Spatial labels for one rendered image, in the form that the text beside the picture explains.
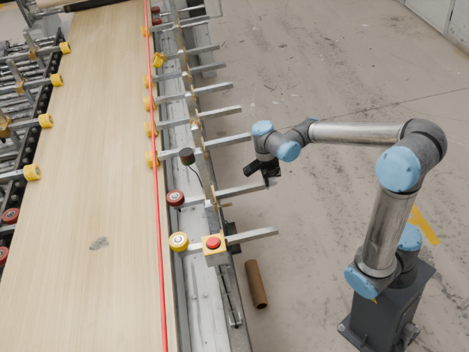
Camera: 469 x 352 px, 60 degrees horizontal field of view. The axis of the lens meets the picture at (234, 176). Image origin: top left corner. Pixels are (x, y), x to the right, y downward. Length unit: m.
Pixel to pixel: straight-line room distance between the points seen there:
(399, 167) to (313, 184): 1.94
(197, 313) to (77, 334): 0.50
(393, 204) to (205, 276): 0.97
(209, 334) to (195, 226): 0.58
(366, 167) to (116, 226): 2.00
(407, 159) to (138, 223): 1.14
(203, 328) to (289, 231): 1.20
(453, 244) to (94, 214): 2.10
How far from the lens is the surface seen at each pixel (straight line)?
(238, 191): 1.88
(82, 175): 2.17
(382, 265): 1.57
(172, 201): 1.84
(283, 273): 2.61
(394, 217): 1.33
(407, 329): 2.26
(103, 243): 1.80
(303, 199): 2.97
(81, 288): 1.73
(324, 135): 1.57
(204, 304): 1.84
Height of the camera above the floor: 2.22
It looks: 44 degrees down
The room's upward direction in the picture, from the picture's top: 11 degrees counter-clockwise
